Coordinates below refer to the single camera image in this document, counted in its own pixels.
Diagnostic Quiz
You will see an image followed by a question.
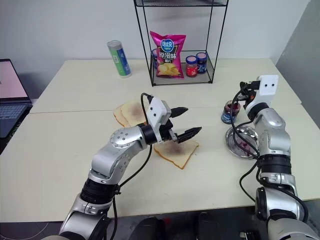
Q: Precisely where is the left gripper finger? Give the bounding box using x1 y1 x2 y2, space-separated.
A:
170 106 189 119
174 126 203 144

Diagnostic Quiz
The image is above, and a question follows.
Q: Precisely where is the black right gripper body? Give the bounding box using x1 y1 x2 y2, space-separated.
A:
244 80 261 101

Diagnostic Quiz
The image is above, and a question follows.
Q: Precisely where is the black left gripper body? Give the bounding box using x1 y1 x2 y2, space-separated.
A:
159 119 180 144

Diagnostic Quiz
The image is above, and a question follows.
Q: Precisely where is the bread slice with jam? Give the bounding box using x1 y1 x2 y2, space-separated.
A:
119 99 151 128
153 139 200 171

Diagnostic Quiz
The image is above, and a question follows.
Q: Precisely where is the open blue-label jam jar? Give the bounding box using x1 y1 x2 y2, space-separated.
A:
220 99 242 124

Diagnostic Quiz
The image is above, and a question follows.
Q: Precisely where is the red-label jam jar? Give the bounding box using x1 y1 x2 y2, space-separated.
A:
185 55 199 77

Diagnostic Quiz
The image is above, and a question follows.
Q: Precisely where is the closed blue-label jam jar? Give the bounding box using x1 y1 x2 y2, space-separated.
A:
195 51 209 75

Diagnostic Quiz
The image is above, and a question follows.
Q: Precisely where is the plain bread slice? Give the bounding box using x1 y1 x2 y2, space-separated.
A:
113 103 131 127

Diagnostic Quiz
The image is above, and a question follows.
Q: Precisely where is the round metal plate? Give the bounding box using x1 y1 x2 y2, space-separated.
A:
225 125 261 158

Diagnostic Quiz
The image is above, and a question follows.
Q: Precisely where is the pink potato chips bag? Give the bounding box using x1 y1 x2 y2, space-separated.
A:
149 30 187 81

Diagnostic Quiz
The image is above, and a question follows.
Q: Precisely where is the green-blue cylindrical can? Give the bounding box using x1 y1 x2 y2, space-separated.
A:
106 40 133 79

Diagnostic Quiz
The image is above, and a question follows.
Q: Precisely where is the dark rounded shape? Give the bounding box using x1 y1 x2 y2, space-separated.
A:
196 211 219 240
134 215 182 240

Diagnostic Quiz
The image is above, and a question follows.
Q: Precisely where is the black laptop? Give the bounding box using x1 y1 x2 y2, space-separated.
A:
0 58 34 140

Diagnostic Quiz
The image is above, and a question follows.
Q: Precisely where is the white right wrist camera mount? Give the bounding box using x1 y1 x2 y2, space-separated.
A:
243 74 280 112

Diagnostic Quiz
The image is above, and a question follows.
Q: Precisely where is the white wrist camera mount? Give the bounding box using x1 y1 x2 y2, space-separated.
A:
243 74 280 112
145 97 172 145

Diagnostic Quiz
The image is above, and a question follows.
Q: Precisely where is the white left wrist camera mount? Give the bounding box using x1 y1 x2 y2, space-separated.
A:
145 97 172 145

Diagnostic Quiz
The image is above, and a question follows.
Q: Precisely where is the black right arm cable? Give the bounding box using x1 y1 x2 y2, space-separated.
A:
230 87 310 222

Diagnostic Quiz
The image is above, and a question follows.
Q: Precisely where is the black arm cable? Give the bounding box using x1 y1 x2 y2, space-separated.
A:
111 92 154 240
230 87 310 222

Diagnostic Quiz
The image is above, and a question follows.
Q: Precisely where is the black wire shelf rack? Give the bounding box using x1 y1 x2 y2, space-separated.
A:
133 0 230 87

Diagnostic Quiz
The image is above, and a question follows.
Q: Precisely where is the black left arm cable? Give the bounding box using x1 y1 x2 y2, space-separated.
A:
111 92 154 240

